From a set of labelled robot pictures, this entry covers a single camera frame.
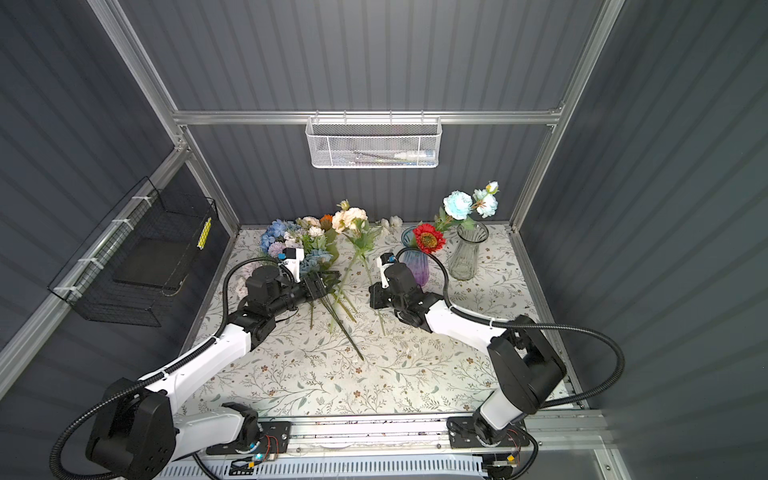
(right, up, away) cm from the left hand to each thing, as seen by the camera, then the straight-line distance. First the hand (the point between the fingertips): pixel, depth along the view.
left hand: (334, 276), depth 80 cm
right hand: (+10, -5, +6) cm, 13 cm away
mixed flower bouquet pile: (-9, +11, +25) cm, 29 cm away
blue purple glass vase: (+24, +4, +11) cm, 27 cm away
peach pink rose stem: (+5, +12, +12) cm, 18 cm away
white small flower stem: (+15, +18, +39) cm, 46 cm away
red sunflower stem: (+25, +10, 0) cm, 27 cm away
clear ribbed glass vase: (+39, +5, +16) cm, 43 cm away
